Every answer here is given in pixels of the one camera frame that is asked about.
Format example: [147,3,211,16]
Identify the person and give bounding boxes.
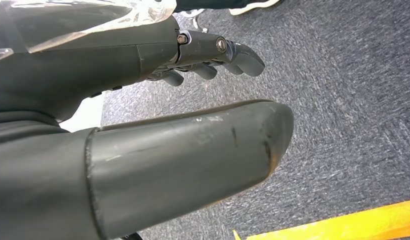
[173,0,280,16]

